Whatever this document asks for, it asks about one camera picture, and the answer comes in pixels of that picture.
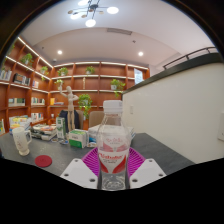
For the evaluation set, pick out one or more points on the clear plastic water bottle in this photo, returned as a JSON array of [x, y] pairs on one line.
[[113, 156]]

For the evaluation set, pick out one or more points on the cream mug with red print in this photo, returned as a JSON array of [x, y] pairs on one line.
[[20, 141]]

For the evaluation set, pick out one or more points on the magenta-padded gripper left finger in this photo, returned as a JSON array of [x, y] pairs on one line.
[[78, 171]]

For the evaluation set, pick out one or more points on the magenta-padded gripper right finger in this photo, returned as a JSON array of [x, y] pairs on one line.
[[146, 171]]

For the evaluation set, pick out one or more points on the small white wall switch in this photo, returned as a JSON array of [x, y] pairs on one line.
[[131, 109]]

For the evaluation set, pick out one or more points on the small green white carton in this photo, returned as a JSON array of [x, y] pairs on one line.
[[60, 128]]

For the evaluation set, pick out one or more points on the wooden artist mannequin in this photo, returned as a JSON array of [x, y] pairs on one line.
[[70, 110]]

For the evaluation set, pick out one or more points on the ceiling air vent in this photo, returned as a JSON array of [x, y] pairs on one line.
[[119, 31]]

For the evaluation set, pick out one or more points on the tan upholstered chair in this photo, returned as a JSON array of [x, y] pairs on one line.
[[95, 118]]

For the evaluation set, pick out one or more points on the black bag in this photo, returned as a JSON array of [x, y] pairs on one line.
[[65, 120]]

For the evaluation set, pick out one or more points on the round recessed ceiling light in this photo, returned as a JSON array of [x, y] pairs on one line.
[[59, 52], [140, 53]]

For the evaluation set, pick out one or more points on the green and white box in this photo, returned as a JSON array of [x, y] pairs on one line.
[[77, 138]]

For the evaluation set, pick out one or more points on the flat round red coaster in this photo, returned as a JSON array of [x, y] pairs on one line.
[[43, 161]]

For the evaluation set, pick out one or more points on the orange wooden shelf unit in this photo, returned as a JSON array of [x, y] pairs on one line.
[[93, 85]]

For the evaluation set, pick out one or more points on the branched ceiling lamp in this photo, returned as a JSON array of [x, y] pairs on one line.
[[91, 7]]

